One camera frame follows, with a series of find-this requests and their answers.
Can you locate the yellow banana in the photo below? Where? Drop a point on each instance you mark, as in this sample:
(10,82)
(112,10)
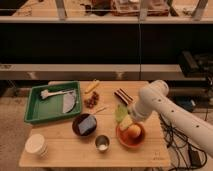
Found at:
(92,86)

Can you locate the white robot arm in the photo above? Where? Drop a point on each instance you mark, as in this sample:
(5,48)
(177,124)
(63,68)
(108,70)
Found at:
(153,97)

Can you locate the chocolate wafer bar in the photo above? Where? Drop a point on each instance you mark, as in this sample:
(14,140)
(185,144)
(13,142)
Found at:
(123,96)

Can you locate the bunch of red grapes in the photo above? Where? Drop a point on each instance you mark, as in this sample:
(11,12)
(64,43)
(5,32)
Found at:
(92,101)

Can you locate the green pear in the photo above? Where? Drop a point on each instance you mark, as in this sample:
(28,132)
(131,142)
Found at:
(120,112)

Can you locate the blue sponge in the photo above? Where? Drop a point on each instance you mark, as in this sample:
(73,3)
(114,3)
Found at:
(86,124)

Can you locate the yellow sponge piece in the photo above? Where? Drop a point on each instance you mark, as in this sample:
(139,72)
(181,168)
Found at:
(125,123)

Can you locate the dark brown bowl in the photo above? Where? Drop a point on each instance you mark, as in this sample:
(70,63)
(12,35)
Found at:
(76,122)

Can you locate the orange plate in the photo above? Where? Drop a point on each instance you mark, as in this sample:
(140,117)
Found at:
(128,141)

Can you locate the orange fruit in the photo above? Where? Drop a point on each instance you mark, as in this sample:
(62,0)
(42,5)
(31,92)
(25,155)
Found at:
(134,131)

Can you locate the small metal cup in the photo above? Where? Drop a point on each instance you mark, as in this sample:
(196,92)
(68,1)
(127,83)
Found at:
(102,143)

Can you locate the green plastic tray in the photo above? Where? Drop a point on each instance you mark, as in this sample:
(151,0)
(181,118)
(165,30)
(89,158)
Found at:
(51,109)

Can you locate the blue device on floor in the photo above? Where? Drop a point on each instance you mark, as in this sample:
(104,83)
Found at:
(186,103)

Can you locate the black box on shelf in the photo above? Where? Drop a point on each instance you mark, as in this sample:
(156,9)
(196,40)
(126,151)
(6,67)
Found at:
(188,65)

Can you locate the black power adapter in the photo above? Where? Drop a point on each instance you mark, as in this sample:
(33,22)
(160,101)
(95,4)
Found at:
(194,158)

